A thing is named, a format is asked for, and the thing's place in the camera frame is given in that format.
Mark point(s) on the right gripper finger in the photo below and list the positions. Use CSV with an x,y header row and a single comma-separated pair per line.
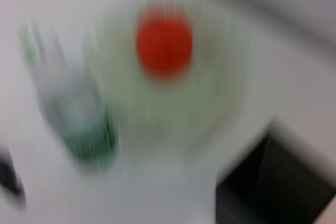
x,y
10,176

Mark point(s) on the clear green-label water bottle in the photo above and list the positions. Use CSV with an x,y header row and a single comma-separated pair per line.
x,y
84,119

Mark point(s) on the orange fruit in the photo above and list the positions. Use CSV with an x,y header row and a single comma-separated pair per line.
x,y
164,43

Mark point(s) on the clear green glass fruit plate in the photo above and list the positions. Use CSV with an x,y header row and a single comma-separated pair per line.
x,y
183,108

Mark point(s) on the black mesh pen holder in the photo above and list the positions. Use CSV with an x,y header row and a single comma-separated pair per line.
x,y
275,182

